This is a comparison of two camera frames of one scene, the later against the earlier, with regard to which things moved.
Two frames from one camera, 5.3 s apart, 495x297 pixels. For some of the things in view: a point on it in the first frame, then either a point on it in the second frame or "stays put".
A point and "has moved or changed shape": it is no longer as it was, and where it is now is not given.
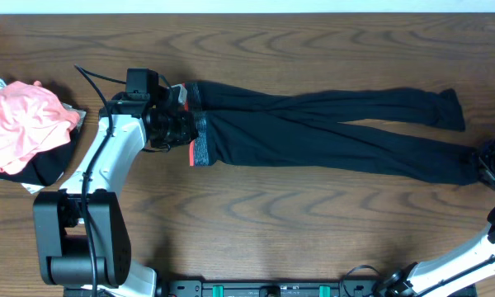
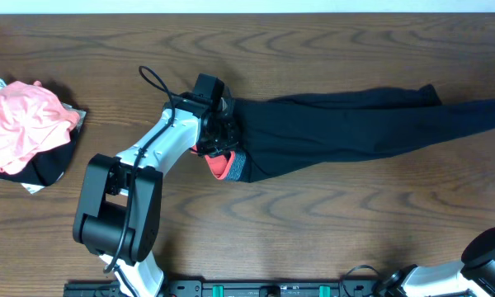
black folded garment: (42, 168) stays put
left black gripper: (184, 135) to (232, 140)
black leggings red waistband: (241, 126) has moved or changed shape
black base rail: (274, 288) stays put
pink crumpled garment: (20, 120) stays put
